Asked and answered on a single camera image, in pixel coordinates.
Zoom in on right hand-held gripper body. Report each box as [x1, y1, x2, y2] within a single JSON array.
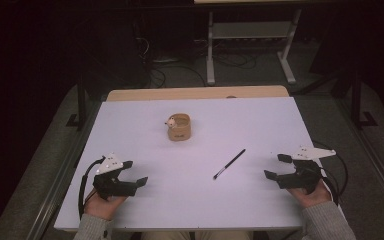
[[281, 145, 337, 195]]

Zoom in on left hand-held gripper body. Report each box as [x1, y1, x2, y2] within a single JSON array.
[[92, 152, 131, 201]]

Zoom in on thin black pen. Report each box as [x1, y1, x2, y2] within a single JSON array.
[[212, 148, 247, 181]]

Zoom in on tan round pen holder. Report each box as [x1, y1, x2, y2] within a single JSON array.
[[164, 113, 192, 142]]

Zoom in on person's right hand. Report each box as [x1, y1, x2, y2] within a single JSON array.
[[286, 180, 333, 210]]

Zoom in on person's left hand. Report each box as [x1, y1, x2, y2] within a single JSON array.
[[83, 189, 128, 221]]

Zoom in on black metal stand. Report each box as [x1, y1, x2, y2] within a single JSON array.
[[349, 70, 380, 130], [65, 75, 90, 132]]

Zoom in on light wooden table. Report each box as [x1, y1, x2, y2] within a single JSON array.
[[106, 85, 290, 103]]

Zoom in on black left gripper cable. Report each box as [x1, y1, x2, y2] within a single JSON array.
[[77, 156, 106, 221]]

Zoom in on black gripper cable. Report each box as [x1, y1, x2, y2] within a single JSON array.
[[77, 156, 106, 221], [312, 141, 350, 206]]

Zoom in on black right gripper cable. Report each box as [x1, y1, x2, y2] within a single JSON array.
[[312, 141, 350, 206]]

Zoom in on grey metal floor rail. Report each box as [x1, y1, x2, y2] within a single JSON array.
[[333, 96, 384, 212], [26, 101, 102, 240]]

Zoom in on black floor cables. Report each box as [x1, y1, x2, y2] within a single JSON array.
[[132, 34, 258, 90]]

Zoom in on white metal desk frame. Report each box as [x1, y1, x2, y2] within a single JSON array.
[[205, 9, 303, 86]]

